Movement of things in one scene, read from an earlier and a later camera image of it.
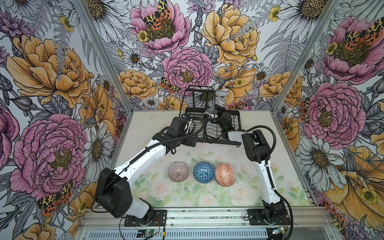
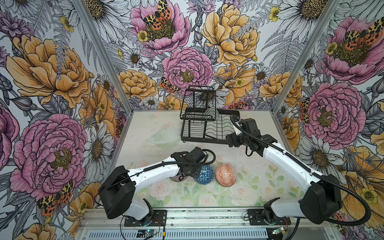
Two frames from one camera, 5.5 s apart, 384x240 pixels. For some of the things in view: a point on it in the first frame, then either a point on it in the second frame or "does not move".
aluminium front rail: (314, 218) does not move
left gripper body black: (185, 139) to (194, 171)
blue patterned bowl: (204, 172) does not move
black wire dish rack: (210, 124) does not move
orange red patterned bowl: (225, 174) does not move
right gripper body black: (219, 122) to (240, 139)
